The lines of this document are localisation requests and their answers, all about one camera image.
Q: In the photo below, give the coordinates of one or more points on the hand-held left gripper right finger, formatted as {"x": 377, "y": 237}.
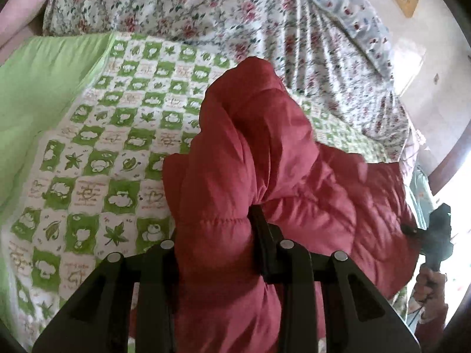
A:
{"x": 266, "y": 250}

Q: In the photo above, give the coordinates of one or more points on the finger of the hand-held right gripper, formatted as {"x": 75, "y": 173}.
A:
{"x": 409, "y": 230}

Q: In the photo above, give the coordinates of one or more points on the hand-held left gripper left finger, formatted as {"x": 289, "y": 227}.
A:
{"x": 162, "y": 264}

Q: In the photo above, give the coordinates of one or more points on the red quilted jacket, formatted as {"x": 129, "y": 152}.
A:
{"x": 257, "y": 136}

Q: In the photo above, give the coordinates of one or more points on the person's right forearm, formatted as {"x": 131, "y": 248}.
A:
{"x": 436, "y": 318}

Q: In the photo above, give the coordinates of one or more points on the person's right hand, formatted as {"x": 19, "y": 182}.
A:
{"x": 422, "y": 279}

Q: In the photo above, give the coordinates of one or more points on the teal cloth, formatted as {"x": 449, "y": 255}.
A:
{"x": 419, "y": 187}

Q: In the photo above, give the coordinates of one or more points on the pink patterned cloth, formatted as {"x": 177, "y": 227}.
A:
{"x": 412, "y": 150}

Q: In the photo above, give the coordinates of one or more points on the green checked bedsheet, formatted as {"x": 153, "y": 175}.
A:
{"x": 92, "y": 136}

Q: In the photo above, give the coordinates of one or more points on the blue-white floral cloth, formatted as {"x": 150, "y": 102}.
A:
{"x": 353, "y": 14}

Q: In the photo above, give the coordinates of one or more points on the white red-flowered quilt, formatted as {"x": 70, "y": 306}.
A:
{"x": 184, "y": 3}

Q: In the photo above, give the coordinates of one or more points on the brown wooden frame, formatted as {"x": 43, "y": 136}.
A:
{"x": 454, "y": 150}

